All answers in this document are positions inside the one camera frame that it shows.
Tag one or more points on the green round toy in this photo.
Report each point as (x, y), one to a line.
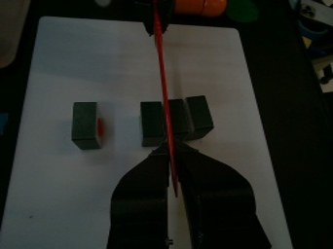
(242, 10)

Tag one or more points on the orange toy food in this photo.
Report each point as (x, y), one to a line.
(201, 6)

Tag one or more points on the white paper with black marks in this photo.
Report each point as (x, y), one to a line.
(325, 73)

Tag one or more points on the white cutting board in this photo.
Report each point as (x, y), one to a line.
(85, 181)

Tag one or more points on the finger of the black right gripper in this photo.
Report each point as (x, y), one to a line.
(150, 19)
(167, 9)

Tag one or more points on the blue tape roll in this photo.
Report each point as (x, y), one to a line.
(313, 30)

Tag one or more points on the red toy knife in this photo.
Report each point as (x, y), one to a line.
(163, 84)

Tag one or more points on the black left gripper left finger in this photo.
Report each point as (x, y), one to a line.
(138, 201)

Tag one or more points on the white box with fan symbol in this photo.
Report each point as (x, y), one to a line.
(318, 11)

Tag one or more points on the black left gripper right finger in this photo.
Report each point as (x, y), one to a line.
(217, 207)

